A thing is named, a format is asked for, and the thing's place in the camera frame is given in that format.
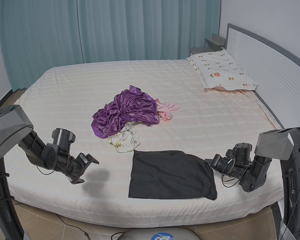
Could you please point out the white printed pillow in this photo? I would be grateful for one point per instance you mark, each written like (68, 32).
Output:
(220, 70)

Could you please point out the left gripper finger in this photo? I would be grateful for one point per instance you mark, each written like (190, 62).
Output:
(76, 180)
(92, 159)

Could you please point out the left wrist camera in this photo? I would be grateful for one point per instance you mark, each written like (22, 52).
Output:
(71, 137)

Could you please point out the white printed garment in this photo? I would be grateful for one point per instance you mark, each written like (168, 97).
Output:
(126, 141)

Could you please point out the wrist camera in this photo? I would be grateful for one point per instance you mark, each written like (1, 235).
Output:
(230, 154)
(71, 137)

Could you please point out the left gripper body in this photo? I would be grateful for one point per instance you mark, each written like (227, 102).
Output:
(76, 165)

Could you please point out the grey bedside table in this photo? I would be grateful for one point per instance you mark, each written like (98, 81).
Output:
(213, 42)

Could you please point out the black T-shirt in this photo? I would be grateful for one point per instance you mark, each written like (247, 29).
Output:
(170, 176)

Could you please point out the bed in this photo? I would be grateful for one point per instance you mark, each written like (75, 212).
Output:
(165, 84)

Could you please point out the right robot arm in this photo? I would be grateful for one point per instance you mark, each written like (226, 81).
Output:
(272, 144)

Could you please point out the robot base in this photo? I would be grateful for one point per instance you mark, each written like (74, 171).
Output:
(156, 234)

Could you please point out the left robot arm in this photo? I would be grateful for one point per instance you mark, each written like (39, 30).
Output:
(7, 134)

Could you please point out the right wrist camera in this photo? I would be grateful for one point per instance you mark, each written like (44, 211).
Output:
(230, 154)

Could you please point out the pink garment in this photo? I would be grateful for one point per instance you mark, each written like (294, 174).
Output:
(167, 110)

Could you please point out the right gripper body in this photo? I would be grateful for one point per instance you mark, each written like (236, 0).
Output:
(221, 165)

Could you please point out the purple garment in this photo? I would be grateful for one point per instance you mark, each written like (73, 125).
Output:
(125, 111)

